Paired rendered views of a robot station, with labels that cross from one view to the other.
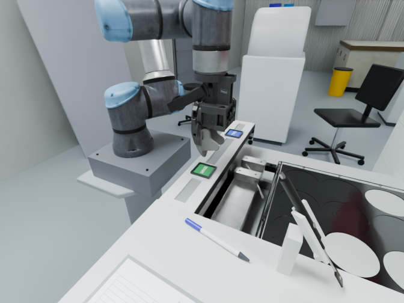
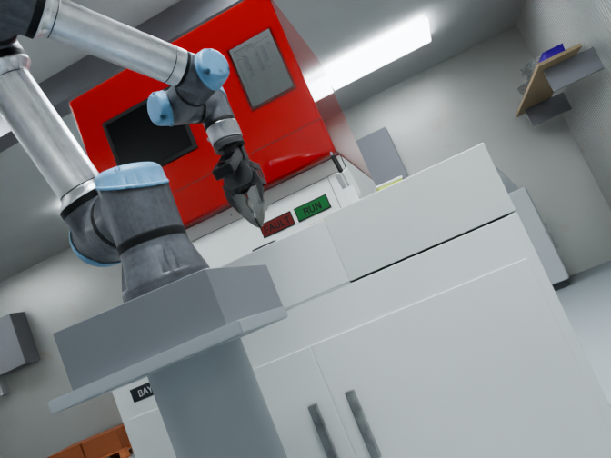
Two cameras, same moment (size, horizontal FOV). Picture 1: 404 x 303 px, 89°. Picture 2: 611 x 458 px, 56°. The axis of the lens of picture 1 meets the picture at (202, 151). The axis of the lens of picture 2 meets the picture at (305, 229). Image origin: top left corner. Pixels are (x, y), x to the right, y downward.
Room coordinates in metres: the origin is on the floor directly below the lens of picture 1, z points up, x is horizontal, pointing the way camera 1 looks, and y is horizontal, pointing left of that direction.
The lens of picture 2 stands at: (0.65, 1.24, 0.79)
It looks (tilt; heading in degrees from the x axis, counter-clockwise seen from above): 8 degrees up; 257
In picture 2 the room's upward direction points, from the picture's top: 23 degrees counter-clockwise
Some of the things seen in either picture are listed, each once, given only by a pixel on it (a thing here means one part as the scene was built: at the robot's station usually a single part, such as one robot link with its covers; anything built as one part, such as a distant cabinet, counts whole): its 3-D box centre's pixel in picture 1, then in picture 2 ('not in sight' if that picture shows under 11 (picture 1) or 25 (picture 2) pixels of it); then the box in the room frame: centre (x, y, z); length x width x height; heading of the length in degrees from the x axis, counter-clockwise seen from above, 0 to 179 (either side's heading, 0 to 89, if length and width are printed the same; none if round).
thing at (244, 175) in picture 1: (247, 175); not in sight; (0.53, -0.15, 0.89); 0.08 x 0.03 x 0.03; 64
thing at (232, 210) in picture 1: (238, 197); not in sight; (0.46, -0.11, 0.87); 0.36 x 0.08 x 0.03; 154
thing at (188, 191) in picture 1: (219, 168); (231, 298); (0.58, -0.06, 0.89); 0.55 x 0.09 x 0.14; 154
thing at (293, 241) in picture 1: (305, 244); (352, 194); (0.19, -0.15, 1.03); 0.06 x 0.04 x 0.13; 64
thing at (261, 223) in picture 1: (270, 195); not in sight; (0.44, -0.19, 0.90); 0.38 x 0.01 x 0.01; 154
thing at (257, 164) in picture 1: (253, 163); not in sight; (0.60, -0.18, 0.89); 0.08 x 0.03 x 0.03; 64
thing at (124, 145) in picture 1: (131, 135); (161, 265); (0.69, 0.26, 0.96); 0.15 x 0.15 x 0.10
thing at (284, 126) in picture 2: not in sight; (235, 144); (0.29, -0.92, 1.52); 0.81 x 0.75 x 0.60; 154
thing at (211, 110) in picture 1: (213, 100); (238, 166); (0.45, -0.03, 1.16); 0.09 x 0.08 x 0.12; 64
